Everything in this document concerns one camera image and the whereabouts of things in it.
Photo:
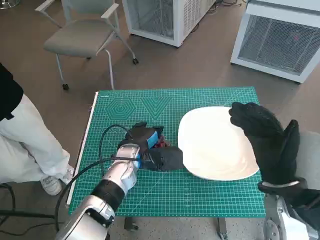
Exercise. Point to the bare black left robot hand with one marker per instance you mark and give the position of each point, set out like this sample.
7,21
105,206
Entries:
140,135

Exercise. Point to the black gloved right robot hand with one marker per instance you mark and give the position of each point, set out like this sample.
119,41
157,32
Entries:
272,145

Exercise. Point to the red toy grape bunch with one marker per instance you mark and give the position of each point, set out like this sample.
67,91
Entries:
163,144

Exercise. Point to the white plate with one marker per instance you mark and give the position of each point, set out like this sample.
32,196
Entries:
212,150

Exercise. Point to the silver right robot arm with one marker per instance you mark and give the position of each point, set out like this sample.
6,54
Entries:
282,215

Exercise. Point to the light grey rounded seat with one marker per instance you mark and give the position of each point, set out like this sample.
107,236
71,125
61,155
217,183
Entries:
310,160

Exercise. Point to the green cutting mat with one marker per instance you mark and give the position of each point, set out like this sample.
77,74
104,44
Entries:
175,195

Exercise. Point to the metal table leg with caster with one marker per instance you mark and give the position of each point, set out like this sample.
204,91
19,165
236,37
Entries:
222,228
131,222

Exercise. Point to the white mesh cabinet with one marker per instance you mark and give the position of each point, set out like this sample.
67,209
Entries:
180,20
275,42

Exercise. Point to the person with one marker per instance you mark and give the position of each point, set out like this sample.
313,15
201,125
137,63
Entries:
25,140

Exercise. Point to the black floor stand bar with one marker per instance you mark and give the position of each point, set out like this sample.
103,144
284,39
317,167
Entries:
27,215

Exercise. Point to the chrome round base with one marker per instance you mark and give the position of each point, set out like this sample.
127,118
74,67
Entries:
8,3

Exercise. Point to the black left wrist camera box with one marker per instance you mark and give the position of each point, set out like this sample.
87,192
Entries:
167,160

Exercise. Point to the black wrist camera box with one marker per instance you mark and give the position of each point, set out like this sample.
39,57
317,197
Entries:
167,160
306,205

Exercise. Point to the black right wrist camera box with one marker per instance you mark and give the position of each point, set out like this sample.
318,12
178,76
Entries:
306,205

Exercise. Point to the grey chair with white frame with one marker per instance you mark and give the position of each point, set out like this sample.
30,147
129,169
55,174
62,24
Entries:
77,37

